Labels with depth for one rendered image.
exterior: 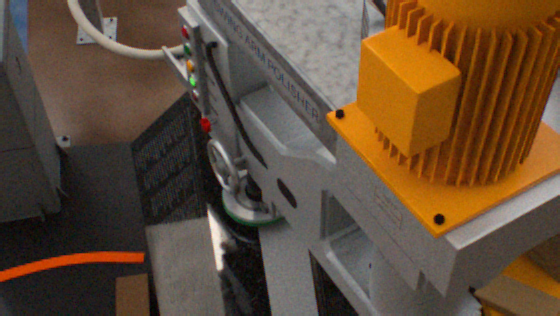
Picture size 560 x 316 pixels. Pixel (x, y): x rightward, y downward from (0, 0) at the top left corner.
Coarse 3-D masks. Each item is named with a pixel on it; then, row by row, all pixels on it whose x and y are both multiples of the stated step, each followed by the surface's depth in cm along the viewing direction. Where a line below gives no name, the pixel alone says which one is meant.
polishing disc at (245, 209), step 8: (240, 176) 222; (232, 184) 220; (240, 184) 220; (224, 192) 218; (240, 192) 218; (224, 200) 216; (232, 200) 216; (240, 200) 216; (248, 200) 216; (232, 208) 214; (240, 208) 214; (248, 208) 214; (256, 208) 214; (240, 216) 212; (248, 216) 212; (256, 216) 212; (264, 216) 212; (280, 216) 213
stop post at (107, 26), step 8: (80, 0) 384; (88, 0) 384; (96, 0) 387; (88, 8) 388; (96, 8) 388; (88, 16) 391; (96, 16) 392; (96, 24) 396; (104, 24) 405; (112, 24) 406; (80, 32) 402; (104, 32) 401; (112, 32) 402; (80, 40) 397; (88, 40) 398; (112, 40) 397
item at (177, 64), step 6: (162, 48) 224; (168, 54) 222; (168, 60) 224; (174, 60) 220; (180, 60) 227; (174, 66) 220; (180, 66) 218; (174, 72) 223; (180, 72) 217; (186, 72) 223; (180, 78) 220; (186, 78) 215; (186, 84) 217; (246, 168) 197; (264, 204) 187; (264, 210) 188; (276, 210) 191; (282, 216) 189
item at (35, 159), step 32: (0, 0) 282; (0, 32) 270; (0, 64) 260; (0, 96) 270; (32, 96) 304; (0, 128) 281; (32, 128) 293; (0, 160) 293; (32, 160) 296; (0, 192) 306; (32, 192) 310; (64, 192) 324
